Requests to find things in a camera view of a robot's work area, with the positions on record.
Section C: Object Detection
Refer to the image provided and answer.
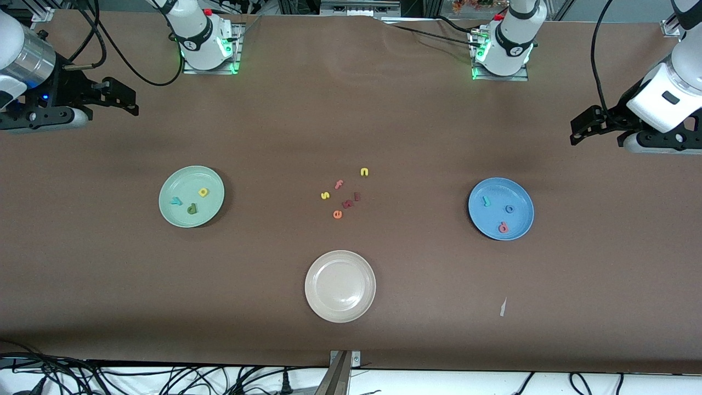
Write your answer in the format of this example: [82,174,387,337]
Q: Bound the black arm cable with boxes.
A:
[590,0,618,116]
[61,0,184,87]

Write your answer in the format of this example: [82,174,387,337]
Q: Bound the orange flowers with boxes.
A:
[452,0,497,14]

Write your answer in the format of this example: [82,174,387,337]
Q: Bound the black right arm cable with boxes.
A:
[61,0,184,87]

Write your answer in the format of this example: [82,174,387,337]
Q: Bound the blue plate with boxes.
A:
[468,177,535,241]

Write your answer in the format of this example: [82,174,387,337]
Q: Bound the beige plate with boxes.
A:
[304,250,377,323]

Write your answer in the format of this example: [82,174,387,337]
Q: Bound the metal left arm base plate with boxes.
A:
[471,30,530,82]

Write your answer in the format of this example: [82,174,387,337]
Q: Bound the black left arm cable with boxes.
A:
[590,0,618,116]

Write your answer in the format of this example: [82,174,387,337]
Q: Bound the grey metal box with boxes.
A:
[321,0,401,17]

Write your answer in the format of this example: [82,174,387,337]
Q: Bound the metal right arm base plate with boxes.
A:
[183,22,243,75]

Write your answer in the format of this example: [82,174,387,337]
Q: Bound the light green plate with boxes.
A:
[158,166,225,228]

